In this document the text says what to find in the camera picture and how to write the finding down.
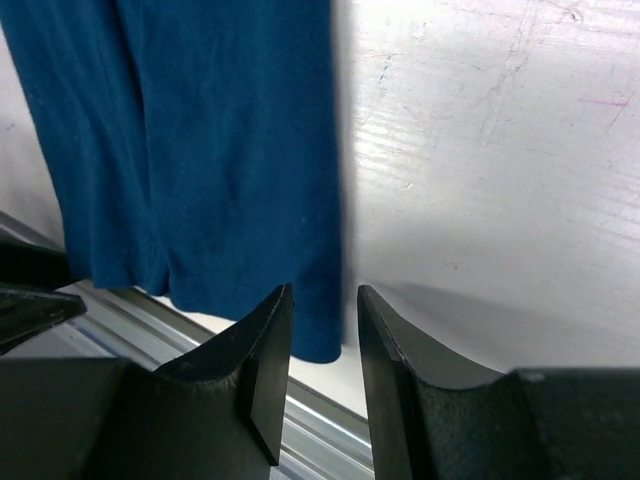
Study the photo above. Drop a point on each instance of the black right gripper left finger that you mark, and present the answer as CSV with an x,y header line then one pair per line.
x,y
249,361

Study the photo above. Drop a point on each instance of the dark blue t shirt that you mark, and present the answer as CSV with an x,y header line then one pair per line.
x,y
193,150

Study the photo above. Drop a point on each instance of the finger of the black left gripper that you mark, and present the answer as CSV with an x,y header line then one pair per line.
x,y
27,312
33,266

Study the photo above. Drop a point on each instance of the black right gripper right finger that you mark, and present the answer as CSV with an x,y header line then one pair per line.
x,y
432,413

